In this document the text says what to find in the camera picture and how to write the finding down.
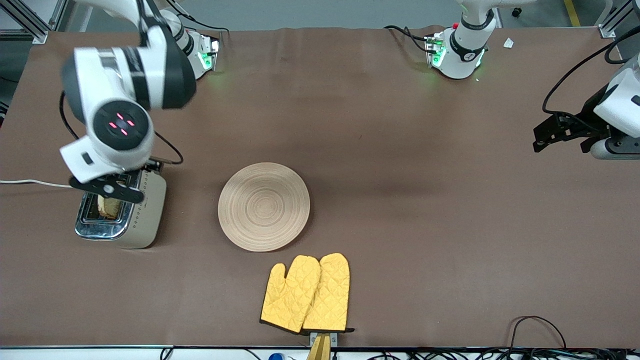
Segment black base cable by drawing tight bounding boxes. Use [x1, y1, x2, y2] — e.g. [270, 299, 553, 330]
[383, 24, 432, 54]
[165, 0, 231, 35]

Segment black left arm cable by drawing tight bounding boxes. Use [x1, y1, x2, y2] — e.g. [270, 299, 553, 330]
[542, 37, 640, 117]

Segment aluminium frame post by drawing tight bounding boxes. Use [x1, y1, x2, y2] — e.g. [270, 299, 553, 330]
[0, 0, 69, 45]
[597, 0, 640, 40]

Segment thin black cable loop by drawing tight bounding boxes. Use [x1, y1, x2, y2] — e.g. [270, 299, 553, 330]
[507, 315, 569, 351]

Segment tangled black cables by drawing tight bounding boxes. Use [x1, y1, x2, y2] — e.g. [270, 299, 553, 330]
[370, 347, 640, 360]

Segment slice of brown bread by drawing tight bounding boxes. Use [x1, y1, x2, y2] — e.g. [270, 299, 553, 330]
[97, 195, 122, 220]

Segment round wooden plate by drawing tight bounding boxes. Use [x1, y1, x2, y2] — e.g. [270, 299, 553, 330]
[217, 161, 311, 253]

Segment brown table cover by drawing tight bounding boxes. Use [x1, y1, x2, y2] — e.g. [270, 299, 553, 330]
[0, 26, 640, 350]

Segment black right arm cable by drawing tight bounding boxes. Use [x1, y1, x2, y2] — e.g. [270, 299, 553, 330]
[58, 90, 185, 166]

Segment wooden tongs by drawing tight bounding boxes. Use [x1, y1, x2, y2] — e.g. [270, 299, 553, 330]
[306, 334, 332, 360]

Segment yellow quilted oven mitt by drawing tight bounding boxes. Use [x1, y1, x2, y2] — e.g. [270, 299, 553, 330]
[302, 252, 355, 334]
[259, 255, 322, 335]

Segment beige and chrome toaster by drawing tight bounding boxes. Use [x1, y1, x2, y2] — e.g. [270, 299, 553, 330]
[74, 167, 168, 250]

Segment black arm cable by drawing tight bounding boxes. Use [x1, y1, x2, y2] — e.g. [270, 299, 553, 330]
[58, 90, 185, 166]
[542, 37, 640, 117]

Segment white toaster power cord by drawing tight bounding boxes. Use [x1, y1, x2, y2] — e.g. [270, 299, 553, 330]
[0, 179, 74, 190]

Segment grey metal bracket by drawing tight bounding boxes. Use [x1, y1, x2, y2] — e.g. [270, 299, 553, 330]
[309, 331, 339, 347]

